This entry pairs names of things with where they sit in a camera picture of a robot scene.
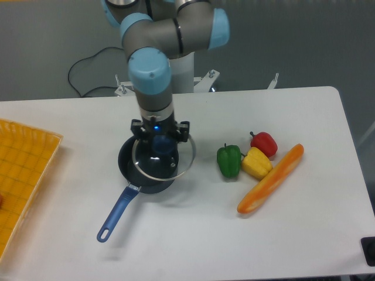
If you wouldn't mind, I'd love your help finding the yellow woven basket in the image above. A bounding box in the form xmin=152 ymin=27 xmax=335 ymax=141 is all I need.
xmin=1 ymin=119 xmax=63 ymax=258

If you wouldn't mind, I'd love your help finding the orange toy baguette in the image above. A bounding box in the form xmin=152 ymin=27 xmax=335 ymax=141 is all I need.
xmin=237 ymin=143 xmax=305 ymax=215

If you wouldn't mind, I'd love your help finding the dark blue saucepan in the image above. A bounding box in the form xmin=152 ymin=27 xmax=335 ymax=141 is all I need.
xmin=97 ymin=136 xmax=174 ymax=243

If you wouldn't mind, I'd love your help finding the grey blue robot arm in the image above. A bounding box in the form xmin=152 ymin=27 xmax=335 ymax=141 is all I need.
xmin=101 ymin=1 xmax=230 ymax=142

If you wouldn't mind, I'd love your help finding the yellow toy bell pepper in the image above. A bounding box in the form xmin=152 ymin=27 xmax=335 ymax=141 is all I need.
xmin=241 ymin=147 xmax=273 ymax=180

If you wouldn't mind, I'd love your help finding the green toy bell pepper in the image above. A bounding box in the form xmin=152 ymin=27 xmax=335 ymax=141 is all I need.
xmin=216 ymin=143 xmax=245 ymax=179

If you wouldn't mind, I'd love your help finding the black floor cable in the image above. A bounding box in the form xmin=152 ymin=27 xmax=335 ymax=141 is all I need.
xmin=67 ymin=46 xmax=129 ymax=98

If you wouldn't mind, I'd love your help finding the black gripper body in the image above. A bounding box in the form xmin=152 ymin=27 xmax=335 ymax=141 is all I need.
xmin=139 ymin=115 xmax=176 ymax=139

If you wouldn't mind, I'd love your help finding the black object table edge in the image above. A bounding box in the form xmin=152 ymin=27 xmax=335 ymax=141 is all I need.
xmin=360 ymin=237 xmax=375 ymax=267

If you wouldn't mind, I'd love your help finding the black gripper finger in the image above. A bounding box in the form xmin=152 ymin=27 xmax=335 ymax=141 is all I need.
xmin=131 ymin=119 xmax=146 ymax=139
xmin=175 ymin=121 xmax=190 ymax=142

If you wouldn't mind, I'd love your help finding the glass lid blue knob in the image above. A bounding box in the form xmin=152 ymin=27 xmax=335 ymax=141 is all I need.
xmin=132 ymin=135 xmax=196 ymax=181

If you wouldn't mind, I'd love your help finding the red toy bell pepper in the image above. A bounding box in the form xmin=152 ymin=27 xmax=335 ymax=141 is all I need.
xmin=250 ymin=132 xmax=278 ymax=159

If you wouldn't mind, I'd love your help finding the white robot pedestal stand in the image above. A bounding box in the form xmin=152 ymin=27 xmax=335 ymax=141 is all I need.
xmin=114 ymin=52 xmax=279 ymax=97

